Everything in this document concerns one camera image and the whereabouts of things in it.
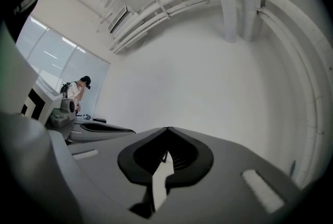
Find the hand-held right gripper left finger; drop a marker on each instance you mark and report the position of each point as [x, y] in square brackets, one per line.
[109, 165]

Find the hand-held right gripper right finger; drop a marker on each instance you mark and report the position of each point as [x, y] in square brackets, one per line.
[223, 184]

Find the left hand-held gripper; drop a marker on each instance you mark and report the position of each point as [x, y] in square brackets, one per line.
[49, 108]

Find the frosted glass partition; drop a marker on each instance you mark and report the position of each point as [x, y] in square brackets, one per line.
[57, 61]

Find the ceiling air vent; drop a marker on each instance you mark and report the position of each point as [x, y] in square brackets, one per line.
[119, 19]

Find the white ceiling pipe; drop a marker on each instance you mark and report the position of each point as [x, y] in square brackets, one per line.
[166, 19]
[156, 14]

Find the white wall pipe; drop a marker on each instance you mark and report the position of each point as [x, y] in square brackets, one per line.
[322, 92]
[310, 103]
[291, 5]

